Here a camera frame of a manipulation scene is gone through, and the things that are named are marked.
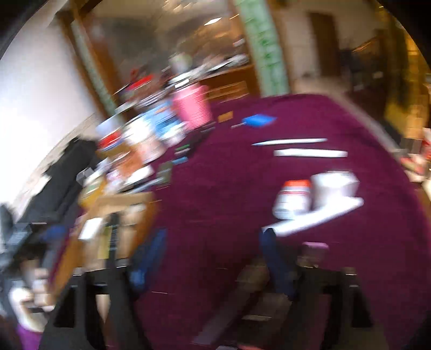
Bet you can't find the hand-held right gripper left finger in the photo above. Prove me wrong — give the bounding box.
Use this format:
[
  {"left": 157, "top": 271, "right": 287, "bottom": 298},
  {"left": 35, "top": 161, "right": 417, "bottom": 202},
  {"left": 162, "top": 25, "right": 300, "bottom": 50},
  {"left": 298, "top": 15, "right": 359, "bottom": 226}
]
[{"left": 39, "top": 229, "right": 167, "bottom": 350}]

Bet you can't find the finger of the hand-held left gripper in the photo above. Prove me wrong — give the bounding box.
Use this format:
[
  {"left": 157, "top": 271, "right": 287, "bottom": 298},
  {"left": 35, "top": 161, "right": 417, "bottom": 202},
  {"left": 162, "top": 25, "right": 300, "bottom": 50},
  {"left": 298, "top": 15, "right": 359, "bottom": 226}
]
[{"left": 40, "top": 225, "right": 69, "bottom": 270}]

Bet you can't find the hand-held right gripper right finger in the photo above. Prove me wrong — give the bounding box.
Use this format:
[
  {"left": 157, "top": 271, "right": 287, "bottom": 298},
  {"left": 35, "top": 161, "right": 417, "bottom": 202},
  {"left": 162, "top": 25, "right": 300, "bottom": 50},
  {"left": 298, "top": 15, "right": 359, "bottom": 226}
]
[{"left": 261, "top": 229, "right": 394, "bottom": 350}]

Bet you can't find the shallow cardboard tray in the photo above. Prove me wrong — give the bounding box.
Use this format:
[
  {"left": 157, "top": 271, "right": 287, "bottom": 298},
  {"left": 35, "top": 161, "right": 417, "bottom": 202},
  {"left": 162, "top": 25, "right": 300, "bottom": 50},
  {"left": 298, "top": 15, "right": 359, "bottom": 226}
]
[{"left": 50, "top": 191, "right": 159, "bottom": 297}]

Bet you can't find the white bottle with orange cap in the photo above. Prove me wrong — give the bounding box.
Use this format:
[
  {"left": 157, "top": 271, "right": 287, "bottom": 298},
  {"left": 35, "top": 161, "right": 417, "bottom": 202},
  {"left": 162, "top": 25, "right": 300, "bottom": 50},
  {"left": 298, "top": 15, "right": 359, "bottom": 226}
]
[{"left": 273, "top": 180, "right": 312, "bottom": 219}]

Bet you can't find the white tube pen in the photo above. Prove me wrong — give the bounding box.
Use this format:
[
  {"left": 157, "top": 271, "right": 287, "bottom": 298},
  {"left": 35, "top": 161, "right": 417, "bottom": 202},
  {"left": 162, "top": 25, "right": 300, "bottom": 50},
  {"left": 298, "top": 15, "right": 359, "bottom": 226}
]
[{"left": 267, "top": 198, "right": 365, "bottom": 238}]

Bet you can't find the white charger with metal prongs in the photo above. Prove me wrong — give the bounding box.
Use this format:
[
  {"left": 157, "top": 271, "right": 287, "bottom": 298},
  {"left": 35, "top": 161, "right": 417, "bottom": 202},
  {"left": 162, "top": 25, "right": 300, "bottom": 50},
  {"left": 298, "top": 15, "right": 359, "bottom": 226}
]
[{"left": 311, "top": 171, "right": 359, "bottom": 209}]

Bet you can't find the person's left hand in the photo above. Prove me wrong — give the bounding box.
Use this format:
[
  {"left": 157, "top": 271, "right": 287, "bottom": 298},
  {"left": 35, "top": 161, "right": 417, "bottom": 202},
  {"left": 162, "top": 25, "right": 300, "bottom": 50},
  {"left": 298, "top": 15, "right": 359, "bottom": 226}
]
[{"left": 8, "top": 267, "right": 56, "bottom": 324}]

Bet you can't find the green lighter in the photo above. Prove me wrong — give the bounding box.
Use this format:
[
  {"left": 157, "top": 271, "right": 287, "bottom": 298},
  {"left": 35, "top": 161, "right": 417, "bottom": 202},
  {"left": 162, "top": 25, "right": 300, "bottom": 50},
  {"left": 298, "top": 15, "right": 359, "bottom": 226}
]
[{"left": 157, "top": 162, "right": 173, "bottom": 186}]

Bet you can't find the flat white pen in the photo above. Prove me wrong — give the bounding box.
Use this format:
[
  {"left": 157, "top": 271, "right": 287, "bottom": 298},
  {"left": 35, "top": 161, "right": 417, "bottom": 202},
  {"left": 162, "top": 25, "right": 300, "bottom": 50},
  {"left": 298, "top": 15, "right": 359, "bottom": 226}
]
[{"left": 274, "top": 149, "right": 348, "bottom": 159}]

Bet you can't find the slim white pointed pen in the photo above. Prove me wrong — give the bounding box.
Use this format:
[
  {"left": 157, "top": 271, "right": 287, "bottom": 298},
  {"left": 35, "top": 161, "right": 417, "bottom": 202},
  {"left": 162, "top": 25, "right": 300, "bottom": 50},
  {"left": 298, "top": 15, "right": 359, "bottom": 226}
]
[{"left": 252, "top": 138, "right": 328, "bottom": 147}]

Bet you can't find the clear jar with blue label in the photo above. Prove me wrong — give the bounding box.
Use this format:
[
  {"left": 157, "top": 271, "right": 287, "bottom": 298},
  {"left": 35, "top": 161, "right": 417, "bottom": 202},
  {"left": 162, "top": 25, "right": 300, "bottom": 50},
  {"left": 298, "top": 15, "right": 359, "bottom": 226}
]
[{"left": 148, "top": 104, "right": 182, "bottom": 142}]

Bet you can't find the blue lighter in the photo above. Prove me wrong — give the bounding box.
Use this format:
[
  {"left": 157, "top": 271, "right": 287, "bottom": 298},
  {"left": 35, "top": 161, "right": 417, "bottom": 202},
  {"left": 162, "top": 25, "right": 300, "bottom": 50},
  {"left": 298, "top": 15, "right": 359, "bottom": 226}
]
[{"left": 241, "top": 114, "right": 277, "bottom": 129}]

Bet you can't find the bottle in pink knitted sleeve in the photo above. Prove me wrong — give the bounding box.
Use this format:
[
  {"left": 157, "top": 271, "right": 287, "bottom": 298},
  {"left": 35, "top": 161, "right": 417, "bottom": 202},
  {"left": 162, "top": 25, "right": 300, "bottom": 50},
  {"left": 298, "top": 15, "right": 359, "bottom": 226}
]
[{"left": 172, "top": 82, "right": 213, "bottom": 130}]

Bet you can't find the wooden door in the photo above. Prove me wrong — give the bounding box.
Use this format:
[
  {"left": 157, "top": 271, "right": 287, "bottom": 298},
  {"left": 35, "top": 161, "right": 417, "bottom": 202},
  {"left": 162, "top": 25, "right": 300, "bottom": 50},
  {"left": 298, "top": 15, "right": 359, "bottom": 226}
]
[{"left": 310, "top": 12, "right": 340, "bottom": 79}]

